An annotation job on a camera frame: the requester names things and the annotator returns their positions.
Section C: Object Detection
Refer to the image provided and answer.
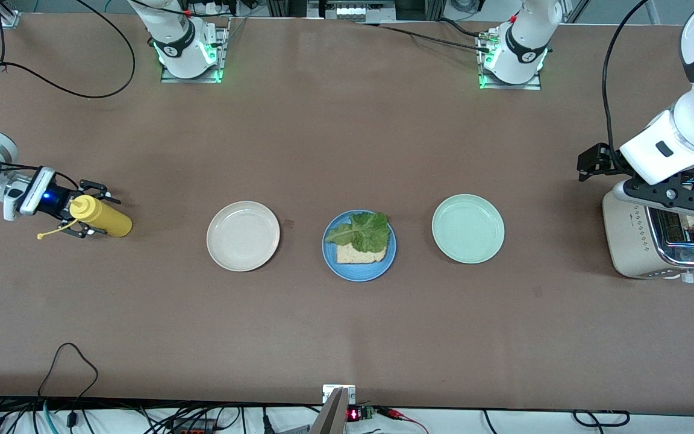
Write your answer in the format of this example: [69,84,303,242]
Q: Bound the yellow mustard squeeze bottle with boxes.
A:
[37,194,133,241]

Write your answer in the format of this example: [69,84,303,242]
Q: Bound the green lettuce leaf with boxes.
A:
[325,212,391,254]

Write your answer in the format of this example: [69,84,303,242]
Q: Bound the pale green plate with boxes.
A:
[431,194,505,265]

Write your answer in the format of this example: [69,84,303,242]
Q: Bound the beige plate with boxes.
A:
[206,201,281,272]

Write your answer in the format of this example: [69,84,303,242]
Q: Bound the blue plate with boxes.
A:
[322,209,397,283]

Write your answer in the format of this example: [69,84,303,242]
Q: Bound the cream and chrome toaster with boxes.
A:
[602,181,694,284]

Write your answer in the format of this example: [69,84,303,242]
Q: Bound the black power strip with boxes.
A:
[163,419,218,434]

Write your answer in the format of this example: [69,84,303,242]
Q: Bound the grey metal pole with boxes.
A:
[310,388,349,434]

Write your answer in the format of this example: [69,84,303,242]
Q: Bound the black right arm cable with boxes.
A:
[0,0,137,187]

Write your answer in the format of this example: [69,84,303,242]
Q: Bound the thin black looped cable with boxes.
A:
[37,342,99,430]

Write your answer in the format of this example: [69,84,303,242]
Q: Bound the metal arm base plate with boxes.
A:
[160,17,228,84]
[477,30,544,91]

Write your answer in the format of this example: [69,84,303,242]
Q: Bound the black cable across table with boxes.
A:
[362,22,492,52]

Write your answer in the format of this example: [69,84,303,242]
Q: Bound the flat black cable loop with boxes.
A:
[572,410,631,427]

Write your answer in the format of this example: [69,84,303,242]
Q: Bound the white device on frame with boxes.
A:
[308,0,397,22]

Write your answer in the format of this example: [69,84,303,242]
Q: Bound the white metal edge bracket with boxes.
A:
[322,384,357,404]

